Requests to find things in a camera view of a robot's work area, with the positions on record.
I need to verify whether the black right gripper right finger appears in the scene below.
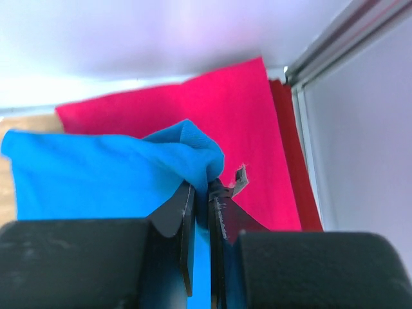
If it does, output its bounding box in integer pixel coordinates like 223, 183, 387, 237
208, 169, 411, 308

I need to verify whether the aluminium rail frame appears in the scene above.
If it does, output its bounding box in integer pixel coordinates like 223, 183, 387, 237
285, 1, 411, 238

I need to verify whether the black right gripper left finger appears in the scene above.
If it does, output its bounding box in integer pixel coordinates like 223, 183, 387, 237
1, 183, 195, 308

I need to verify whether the blue t shirt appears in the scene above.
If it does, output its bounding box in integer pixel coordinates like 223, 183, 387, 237
1, 120, 224, 308

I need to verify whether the folded magenta t shirt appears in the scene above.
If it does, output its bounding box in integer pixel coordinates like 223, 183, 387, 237
56, 58, 301, 231

